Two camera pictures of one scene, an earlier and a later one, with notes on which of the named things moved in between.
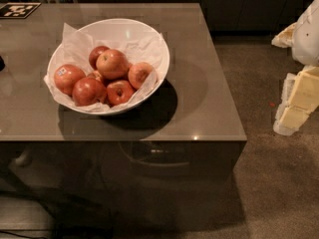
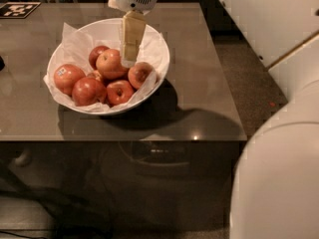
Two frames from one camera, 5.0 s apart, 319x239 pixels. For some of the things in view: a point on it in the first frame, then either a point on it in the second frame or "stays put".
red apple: (112, 64) stays put
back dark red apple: (94, 55) stays put
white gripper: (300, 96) -> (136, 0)
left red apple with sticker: (65, 77) stays put
